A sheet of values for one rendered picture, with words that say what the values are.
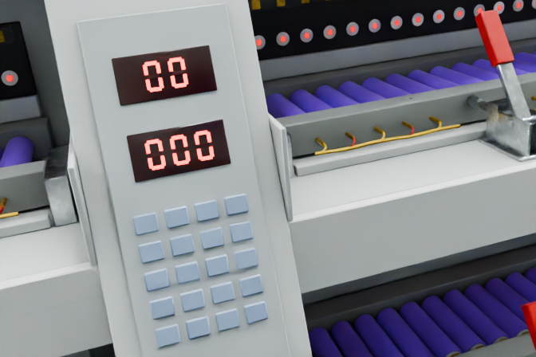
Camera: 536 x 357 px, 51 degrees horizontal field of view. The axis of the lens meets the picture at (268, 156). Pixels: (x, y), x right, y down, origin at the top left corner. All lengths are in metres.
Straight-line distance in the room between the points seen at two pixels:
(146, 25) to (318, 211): 0.13
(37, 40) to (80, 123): 0.22
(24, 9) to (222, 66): 0.25
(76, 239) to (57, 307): 0.04
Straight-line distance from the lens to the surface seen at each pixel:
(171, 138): 0.27
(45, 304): 0.29
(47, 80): 0.48
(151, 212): 0.27
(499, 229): 0.36
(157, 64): 0.27
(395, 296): 0.49
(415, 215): 0.32
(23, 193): 0.35
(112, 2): 0.28
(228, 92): 0.28
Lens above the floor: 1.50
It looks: 3 degrees down
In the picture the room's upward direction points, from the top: 10 degrees counter-clockwise
